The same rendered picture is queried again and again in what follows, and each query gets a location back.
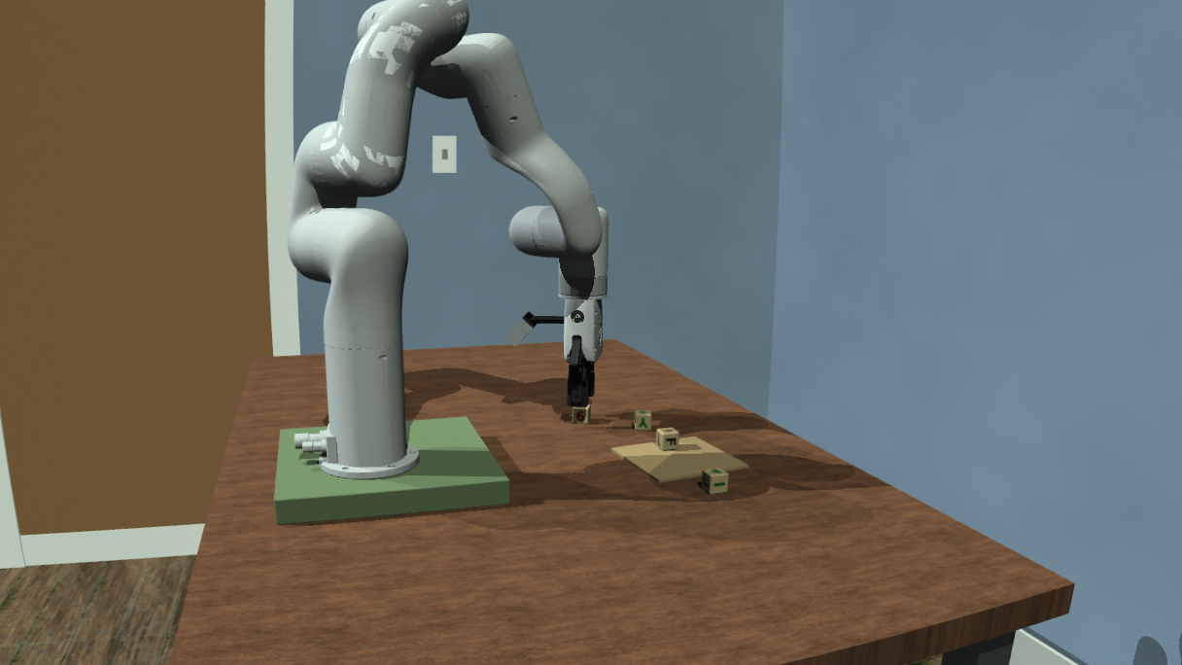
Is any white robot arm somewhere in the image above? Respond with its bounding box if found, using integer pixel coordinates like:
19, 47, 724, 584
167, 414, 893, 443
287, 0, 608, 480

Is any beige flat mat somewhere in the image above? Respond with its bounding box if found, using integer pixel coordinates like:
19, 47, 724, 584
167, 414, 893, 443
610, 437, 748, 483

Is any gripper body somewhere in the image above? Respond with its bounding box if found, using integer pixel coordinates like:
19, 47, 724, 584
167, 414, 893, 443
558, 293, 608, 364

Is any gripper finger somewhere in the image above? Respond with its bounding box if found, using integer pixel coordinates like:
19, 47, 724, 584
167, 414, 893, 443
579, 358, 595, 397
569, 335, 589, 408

